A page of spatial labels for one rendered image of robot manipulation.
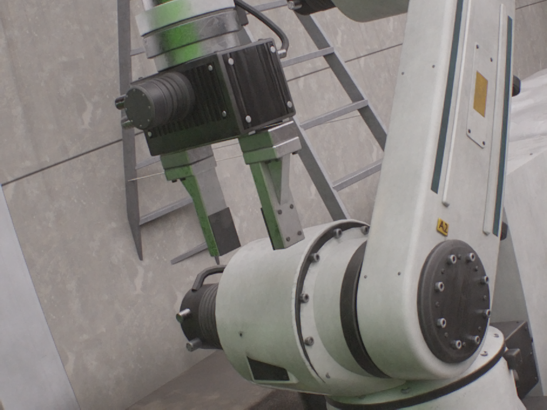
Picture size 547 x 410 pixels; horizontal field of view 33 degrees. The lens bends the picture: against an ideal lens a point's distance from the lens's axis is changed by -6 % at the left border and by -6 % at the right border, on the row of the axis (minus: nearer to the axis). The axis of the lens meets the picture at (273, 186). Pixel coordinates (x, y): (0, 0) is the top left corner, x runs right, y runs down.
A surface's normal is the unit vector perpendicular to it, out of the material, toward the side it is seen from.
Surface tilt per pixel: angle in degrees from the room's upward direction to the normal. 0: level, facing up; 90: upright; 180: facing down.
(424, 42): 48
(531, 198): 90
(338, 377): 101
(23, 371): 90
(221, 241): 90
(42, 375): 90
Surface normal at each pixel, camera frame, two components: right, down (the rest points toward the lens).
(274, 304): -0.75, -0.18
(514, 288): -0.65, 0.29
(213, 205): 0.71, -0.12
